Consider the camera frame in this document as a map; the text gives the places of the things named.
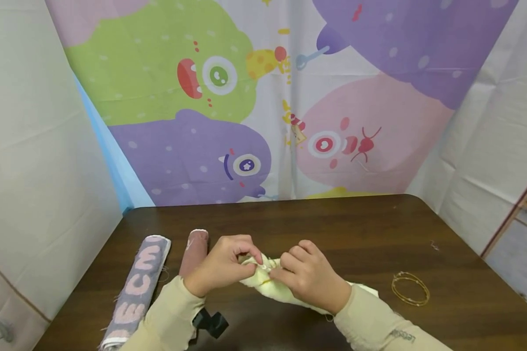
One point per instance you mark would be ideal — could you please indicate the person's right forearm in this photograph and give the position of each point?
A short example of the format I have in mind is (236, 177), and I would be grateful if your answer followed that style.
(377, 326)

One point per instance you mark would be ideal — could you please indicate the person's right hand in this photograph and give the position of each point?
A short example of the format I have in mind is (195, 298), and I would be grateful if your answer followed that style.
(314, 280)

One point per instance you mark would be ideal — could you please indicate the person's left hand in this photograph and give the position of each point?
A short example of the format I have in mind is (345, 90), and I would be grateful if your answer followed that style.
(215, 268)

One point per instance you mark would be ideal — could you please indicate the person's left fingers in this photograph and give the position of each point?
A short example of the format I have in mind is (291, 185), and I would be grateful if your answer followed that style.
(246, 245)

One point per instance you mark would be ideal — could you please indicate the pale yellow cloth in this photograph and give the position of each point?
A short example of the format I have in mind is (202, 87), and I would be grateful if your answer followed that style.
(263, 285)

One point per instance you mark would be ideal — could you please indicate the rolled grey towel pink letters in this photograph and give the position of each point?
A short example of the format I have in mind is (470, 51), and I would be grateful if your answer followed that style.
(136, 292)

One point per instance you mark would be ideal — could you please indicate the person's right fingers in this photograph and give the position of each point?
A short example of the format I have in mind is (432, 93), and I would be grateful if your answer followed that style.
(296, 258)

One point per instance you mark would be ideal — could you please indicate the person's left forearm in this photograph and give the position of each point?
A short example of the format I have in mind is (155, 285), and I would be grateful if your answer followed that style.
(167, 321)

